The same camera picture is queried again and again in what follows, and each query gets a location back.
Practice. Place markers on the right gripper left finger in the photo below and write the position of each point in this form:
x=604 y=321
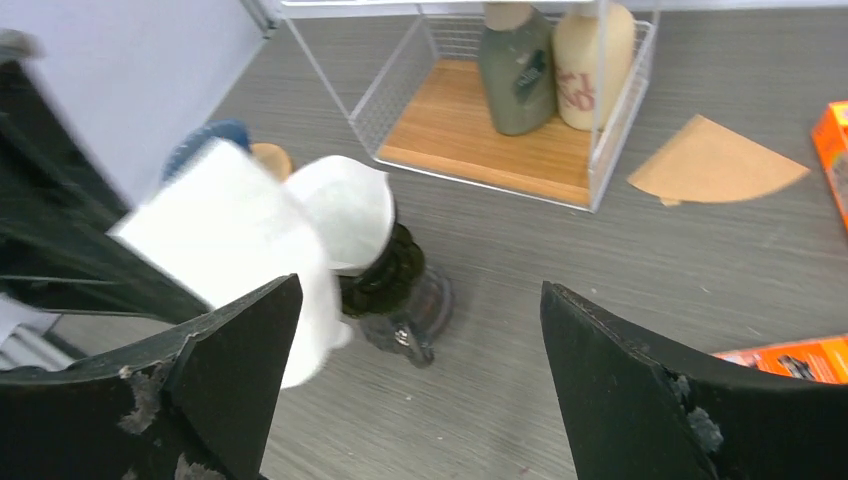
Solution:
x=193 y=402

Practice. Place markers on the brown paper coffee filter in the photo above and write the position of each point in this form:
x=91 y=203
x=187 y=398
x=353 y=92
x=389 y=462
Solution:
x=706 y=162

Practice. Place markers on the orange yellow box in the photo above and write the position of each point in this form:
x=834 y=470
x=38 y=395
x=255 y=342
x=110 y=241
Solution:
x=829 y=137

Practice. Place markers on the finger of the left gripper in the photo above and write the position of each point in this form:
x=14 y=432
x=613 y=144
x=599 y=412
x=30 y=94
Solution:
x=56 y=210

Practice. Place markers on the grey green squeeze bottle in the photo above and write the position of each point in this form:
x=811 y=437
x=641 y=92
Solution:
x=516 y=67

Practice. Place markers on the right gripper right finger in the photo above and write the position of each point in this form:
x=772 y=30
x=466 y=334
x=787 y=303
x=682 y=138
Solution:
x=638 y=405

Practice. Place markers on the orange snack packet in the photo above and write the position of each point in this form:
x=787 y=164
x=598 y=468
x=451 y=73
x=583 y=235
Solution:
x=822 y=360

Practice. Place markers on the white paper coffee filter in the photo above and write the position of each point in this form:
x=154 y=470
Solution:
x=351 y=206

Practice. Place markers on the blue plastic funnel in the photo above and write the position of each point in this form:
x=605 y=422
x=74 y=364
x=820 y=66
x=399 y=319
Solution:
x=233 y=130

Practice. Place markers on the grey glass coffee server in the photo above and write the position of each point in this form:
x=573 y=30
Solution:
x=411 y=329

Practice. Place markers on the brown tape roll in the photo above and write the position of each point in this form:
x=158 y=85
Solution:
x=274 y=159

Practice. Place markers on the white wire wooden shelf rack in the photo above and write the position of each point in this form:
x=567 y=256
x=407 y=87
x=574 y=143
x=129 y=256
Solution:
x=425 y=110

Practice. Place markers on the cream printed squeeze bottle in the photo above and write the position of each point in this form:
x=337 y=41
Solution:
x=593 y=50

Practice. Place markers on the dark green coffee dripper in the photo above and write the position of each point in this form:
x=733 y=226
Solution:
x=386 y=285

